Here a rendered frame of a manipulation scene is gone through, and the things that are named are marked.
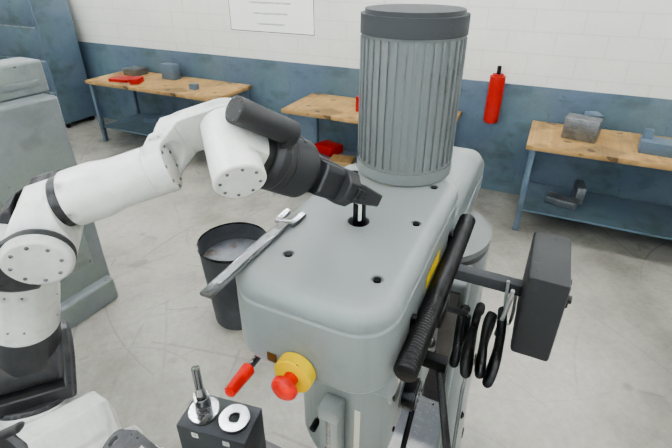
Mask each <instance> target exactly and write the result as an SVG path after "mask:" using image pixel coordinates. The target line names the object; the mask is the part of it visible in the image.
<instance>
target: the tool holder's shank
mask: <svg viewBox="0 0 672 448"><path fill-rule="evenodd" d="M191 373H192V377H193V382H194V386H195V396H196V397H197V398H203V397H204V396H205V394H206V390H205V387H204V385H203V381H202V376H201V371H200V366H199V365H196V366H195V365H194V366H192V367H191Z"/></svg>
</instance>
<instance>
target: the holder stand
mask: <svg viewBox="0 0 672 448"><path fill-rule="evenodd" d="M210 399H211V404H212V410H211V412H210V413H209V414H208V415H206V416H198V415H197V414H196V410H195V406H194V402H193V400H192V401H191V403H190V404H189V406H188V408H187V409H186V411H185V412H184V414H183V415H182V417H181V418H180V420H179V422H178V423H177V425H176V427H177V430H178V434H179V438H180V442H181V446H182V448H266V441H265V433H264V424H263V416H262V409H261V408H259V407H255V406H251V405H247V404H243V403H240V402H236V401H232V400H228V399H224V398H220V397H216V396H212V395H210Z"/></svg>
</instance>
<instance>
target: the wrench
mask: <svg viewBox="0 0 672 448"><path fill-rule="evenodd" d="M289 215H290V209H285V210H284V211H283V212H282V213H281V214H279V215H278V217H277V218H276V219H275V220H274V222H275V223H276V224H275V225H274V226H273V227H272V228H271V229H269V230H268V231H267V232H266V233H265V234H264V235H263V236H262V237H260V238H259V239H258V240H257V241H256V242H255V243H254V244H253V245H252V246H250V247H249V248H248V249H247V250H246V251H245V252H244V253H243V254H241V255H240V256H239V257H238V258H237V259H236V260H235V261H234V262H232V263H231V264H230V265H229V266H228V267H227V268H226V269H225V270H223V271H222V272H221V273H220V274H219V275H218V276H217V277H216V278H215V279H213V280H212V281H211V282H210V283H209V284H208V285H207V286H206V287H204V288H203V289H202V290H201V291H200V295H201V296H203V297H206V298H209V299H212V298H213V297H214V296H215V295H217V294H218V293H219V292H220V291H221V290H222V289H223V288H224V287H225V286H226V285H227V284H228V283H229V282H230V281H231V280H232V279H233V278H235V277H236V276H237V275H238V274H239V273H240V272H241V271H242V270H243V269H244V268H245V267H246V266H247V265H248V264H249V263H250V262H252V261H253V260H254V259H255V258H256V257H257V256H258V255H259V254H260V253H261V252H262V251H263V250H264V249H265V248H266V247H267V246H269V245H270V244H271V243H272V242H273V241H274V240H275V239H276V238H277V237H278V236H279V235H280V234H281V233H282V232H283V231H284V230H286V229H287V228H288V226H290V227H295V226H296V225H298V224H299V223H300V222H301V221H302V220H303V219H304V218H305V217H306V213H303V212H301V213H299V214H298V215H297V216H296V217H295V218H294V219H293V220H289V219H285V218H286V217H288V216H289Z"/></svg>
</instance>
